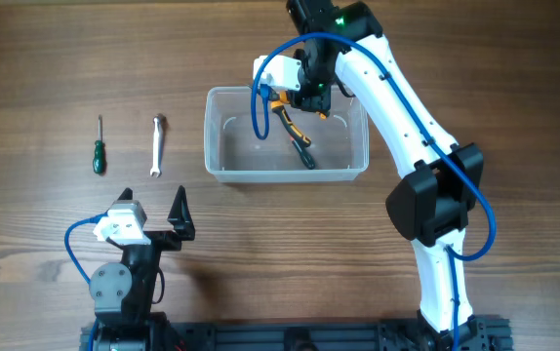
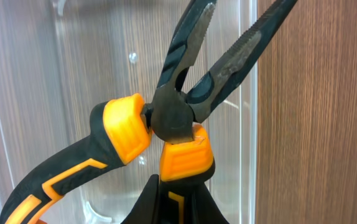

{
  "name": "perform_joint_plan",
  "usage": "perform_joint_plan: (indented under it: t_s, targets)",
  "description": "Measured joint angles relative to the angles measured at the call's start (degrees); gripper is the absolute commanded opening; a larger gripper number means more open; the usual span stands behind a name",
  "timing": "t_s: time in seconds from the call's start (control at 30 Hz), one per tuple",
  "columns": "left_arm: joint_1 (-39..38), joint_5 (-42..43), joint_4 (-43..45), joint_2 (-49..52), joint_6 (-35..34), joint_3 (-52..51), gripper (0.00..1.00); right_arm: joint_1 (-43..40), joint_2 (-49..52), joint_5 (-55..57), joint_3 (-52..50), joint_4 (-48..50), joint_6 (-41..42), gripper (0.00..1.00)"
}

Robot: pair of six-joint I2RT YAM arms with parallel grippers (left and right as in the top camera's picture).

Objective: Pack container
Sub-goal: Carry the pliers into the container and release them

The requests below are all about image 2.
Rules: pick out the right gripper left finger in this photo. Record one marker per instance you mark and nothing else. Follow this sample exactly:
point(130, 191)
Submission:
point(144, 208)

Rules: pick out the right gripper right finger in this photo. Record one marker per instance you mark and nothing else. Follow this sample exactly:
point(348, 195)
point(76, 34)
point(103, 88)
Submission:
point(205, 210)

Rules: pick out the orange black needle-nose pliers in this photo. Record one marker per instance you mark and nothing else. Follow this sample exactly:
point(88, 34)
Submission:
point(121, 129)

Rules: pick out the clear plastic container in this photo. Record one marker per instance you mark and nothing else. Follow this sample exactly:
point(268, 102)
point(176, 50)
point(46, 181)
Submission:
point(58, 59)

